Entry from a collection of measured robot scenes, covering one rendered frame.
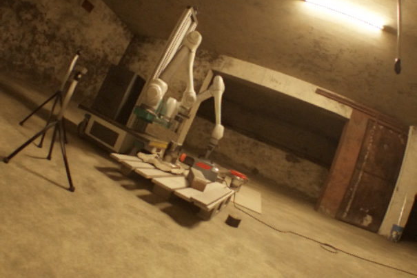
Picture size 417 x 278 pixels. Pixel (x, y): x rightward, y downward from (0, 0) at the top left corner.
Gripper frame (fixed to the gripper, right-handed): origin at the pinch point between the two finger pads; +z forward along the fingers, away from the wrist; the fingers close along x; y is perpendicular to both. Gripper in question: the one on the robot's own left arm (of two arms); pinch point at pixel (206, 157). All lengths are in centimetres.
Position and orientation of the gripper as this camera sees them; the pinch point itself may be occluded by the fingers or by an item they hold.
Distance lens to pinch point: 248.0
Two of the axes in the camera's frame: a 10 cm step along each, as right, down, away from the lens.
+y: -9.1, -3.8, 1.4
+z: -4.0, 9.1, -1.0
